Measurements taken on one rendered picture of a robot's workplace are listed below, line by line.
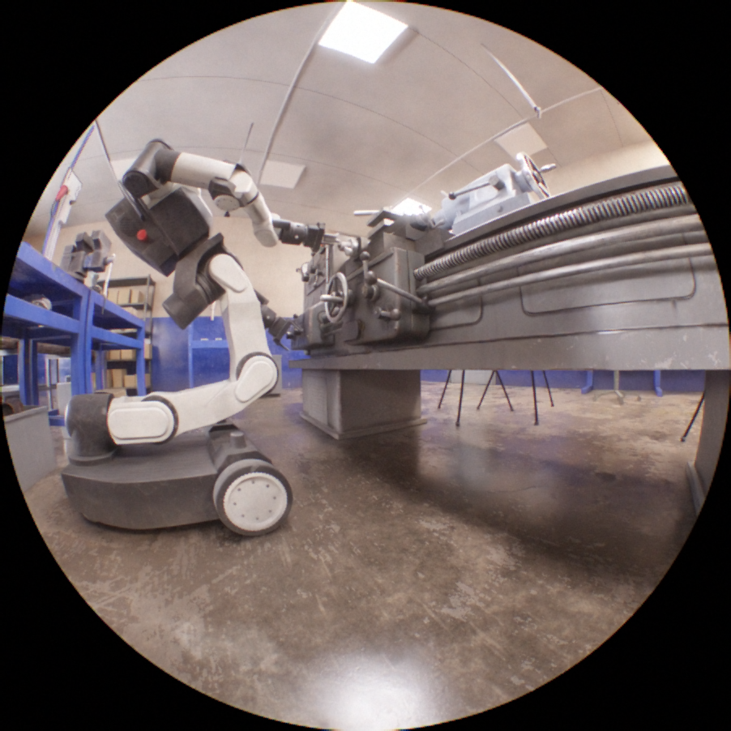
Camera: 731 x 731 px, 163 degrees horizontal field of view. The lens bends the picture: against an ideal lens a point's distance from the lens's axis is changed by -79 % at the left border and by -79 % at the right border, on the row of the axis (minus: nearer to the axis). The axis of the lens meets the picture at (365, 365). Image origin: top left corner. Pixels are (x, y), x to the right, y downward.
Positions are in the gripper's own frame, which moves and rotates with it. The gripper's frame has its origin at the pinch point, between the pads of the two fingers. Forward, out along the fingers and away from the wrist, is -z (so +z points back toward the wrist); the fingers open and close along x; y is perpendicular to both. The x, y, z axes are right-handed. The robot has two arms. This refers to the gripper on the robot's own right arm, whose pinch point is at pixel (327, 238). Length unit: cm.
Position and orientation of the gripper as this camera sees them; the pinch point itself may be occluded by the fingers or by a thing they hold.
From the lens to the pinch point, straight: 105.0
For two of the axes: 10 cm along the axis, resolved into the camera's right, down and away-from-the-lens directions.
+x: -3.3, 7.1, 6.2
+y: 3.7, 7.0, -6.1
